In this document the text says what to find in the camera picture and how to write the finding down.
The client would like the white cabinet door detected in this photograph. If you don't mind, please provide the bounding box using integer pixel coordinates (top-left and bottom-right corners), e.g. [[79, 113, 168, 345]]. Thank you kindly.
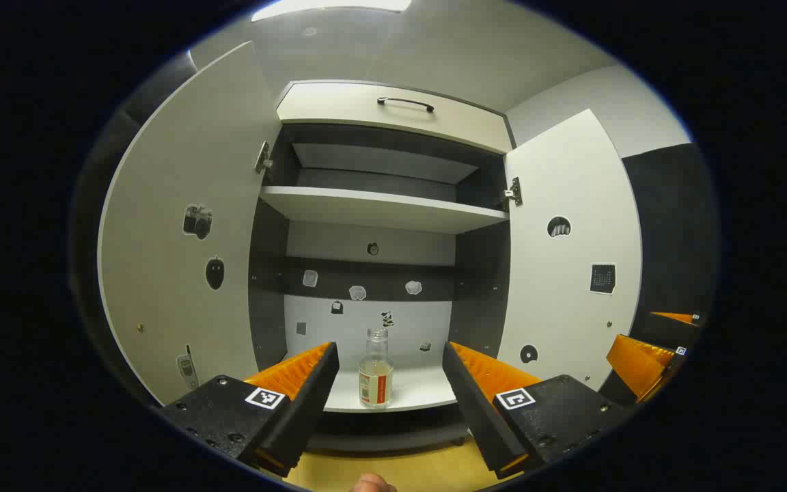
[[496, 108, 644, 392], [96, 40, 284, 405]]

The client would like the clear bottle with red label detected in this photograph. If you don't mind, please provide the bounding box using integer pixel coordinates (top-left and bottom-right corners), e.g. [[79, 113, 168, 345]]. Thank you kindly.
[[357, 327, 395, 409]]

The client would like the white and grey cabinet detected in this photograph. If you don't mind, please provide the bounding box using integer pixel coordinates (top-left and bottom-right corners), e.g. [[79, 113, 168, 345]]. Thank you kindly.
[[249, 79, 517, 452]]

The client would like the white cabinet drawer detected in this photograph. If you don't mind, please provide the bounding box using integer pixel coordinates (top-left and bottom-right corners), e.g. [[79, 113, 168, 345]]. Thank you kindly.
[[276, 81, 512, 154]]

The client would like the black drawer handle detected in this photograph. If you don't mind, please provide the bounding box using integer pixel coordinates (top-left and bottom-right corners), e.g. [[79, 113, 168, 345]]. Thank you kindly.
[[376, 97, 435, 112]]

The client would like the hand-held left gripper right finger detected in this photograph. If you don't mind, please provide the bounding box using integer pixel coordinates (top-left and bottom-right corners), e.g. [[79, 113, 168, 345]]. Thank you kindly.
[[441, 340, 633, 479]]

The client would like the white cabinet shelf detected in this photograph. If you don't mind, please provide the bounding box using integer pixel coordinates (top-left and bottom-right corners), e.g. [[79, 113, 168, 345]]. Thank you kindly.
[[259, 186, 509, 234]]

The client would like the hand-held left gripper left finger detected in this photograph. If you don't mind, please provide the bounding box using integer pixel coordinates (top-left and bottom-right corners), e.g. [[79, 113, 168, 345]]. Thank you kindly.
[[154, 342, 341, 478]]

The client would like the ceiling light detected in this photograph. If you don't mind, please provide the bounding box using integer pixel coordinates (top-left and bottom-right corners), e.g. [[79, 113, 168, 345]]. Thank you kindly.
[[251, 0, 413, 22]]

